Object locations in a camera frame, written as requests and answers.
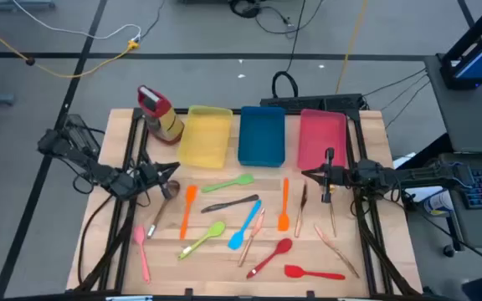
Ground black knife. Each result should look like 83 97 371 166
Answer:
200 194 260 214

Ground green silicone spatula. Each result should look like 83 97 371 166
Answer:
200 173 255 194

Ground pink plastic bin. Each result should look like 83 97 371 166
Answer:
297 109 348 171

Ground black aluminium table frame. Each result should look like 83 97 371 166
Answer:
73 106 423 298

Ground black cable bundle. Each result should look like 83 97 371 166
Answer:
228 0 326 39

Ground grey cart base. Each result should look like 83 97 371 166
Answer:
0 0 57 12

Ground green silicone spoon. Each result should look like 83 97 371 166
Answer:
177 221 227 261

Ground black stand post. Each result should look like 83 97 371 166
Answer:
395 132 454 175

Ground blue silicone spoon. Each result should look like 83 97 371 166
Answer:
228 199 263 251

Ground yellow plastic bin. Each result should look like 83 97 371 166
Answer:
177 105 233 170

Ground orange silicone spatula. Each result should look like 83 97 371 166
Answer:
179 185 199 241
277 177 290 232

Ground pink silicone spatula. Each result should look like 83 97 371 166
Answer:
132 224 151 284

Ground red silicone spatula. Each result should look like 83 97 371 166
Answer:
284 264 346 281

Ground dark wooden spoon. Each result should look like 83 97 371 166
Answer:
146 179 181 240

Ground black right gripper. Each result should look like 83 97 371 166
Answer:
301 146 353 205

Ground blue plastic bin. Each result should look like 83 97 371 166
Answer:
237 105 287 168

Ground white floor cable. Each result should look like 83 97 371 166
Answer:
12 0 143 42

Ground copper fork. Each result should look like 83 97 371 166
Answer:
313 224 361 279

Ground copper knife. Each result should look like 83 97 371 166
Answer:
294 182 309 238
237 207 266 268

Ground yellow floor cable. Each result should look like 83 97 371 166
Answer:
0 13 141 79
335 0 369 95

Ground white blue can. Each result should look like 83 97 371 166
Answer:
423 190 454 217

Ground black mesh power box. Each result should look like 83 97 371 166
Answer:
63 113 102 158

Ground steel box grater red handle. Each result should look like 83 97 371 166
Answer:
136 84 185 145

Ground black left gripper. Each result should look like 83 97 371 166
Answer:
136 154 181 202

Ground gold metal spoon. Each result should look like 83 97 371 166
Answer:
323 183 337 238

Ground thin black cable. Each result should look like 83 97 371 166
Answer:
379 74 429 112
384 79 432 130
361 68 428 98

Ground red silicone spoon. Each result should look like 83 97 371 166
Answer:
246 237 294 280

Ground grey desk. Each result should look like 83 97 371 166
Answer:
423 54 482 155

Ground black coiled cable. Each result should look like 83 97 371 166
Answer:
270 0 309 99

